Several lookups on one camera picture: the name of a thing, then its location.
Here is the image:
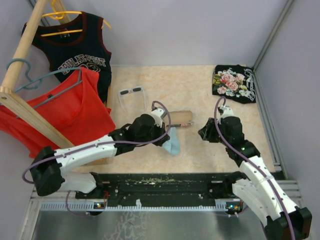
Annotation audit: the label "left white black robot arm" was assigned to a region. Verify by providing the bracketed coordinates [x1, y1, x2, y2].
[30, 114, 170, 199]

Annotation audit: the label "wooden clothes rack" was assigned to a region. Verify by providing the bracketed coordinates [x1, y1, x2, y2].
[0, 0, 110, 167]

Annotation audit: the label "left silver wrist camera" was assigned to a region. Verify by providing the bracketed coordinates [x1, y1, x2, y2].
[150, 107, 168, 127]

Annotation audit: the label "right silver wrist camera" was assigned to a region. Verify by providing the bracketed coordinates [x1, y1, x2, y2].
[218, 105, 234, 119]

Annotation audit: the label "yellow clothes hanger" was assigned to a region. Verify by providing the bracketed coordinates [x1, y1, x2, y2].
[40, 0, 112, 38]

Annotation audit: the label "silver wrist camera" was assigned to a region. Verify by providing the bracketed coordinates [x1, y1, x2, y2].
[150, 107, 168, 127]
[218, 105, 234, 119]

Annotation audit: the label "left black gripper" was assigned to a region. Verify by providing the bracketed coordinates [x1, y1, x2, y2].
[136, 119, 170, 147]

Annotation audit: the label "white frame sunglasses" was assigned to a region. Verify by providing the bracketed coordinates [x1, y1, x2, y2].
[118, 86, 147, 114]

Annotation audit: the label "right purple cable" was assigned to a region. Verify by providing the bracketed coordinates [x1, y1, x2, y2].
[214, 96, 296, 240]

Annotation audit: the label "navy basketball tank top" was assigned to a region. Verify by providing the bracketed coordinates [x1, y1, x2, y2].
[32, 11, 112, 103]

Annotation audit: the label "black floral folded shirt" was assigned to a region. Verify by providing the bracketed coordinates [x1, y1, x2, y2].
[212, 64, 256, 104]

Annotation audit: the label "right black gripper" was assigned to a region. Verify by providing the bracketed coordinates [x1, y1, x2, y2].
[198, 117, 231, 147]

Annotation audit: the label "blue grey clothes hanger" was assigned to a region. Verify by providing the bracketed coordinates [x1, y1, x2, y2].
[6, 58, 82, 110]

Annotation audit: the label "light blue cleaning cloth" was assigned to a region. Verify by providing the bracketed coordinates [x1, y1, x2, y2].
[162, 127, 181, 156]

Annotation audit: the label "newspaper print glasses case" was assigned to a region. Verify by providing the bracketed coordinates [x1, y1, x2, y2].
[169, 110, 194, 127]

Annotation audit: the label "red tank top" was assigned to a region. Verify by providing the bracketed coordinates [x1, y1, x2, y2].
[0, 68, 116, 158]

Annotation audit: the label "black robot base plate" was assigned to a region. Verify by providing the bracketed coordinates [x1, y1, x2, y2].
[75, 173, 244, 212]

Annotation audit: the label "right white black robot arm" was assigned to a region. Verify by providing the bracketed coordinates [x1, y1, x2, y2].
[198, 116, 312, 240]

